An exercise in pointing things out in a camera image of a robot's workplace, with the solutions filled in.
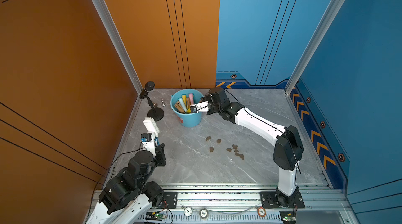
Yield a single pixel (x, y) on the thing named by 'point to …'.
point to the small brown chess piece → (155, 104)
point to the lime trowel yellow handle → (185, 99)
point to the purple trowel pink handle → (191, 98)
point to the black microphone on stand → (157, 114)
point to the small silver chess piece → (163, 104)
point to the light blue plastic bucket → (188, 120)
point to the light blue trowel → (183, 105)
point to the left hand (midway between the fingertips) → (163, 143)
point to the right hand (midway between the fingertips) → (205, 95)
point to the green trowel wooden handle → (179, 108)
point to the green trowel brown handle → (188, 102)
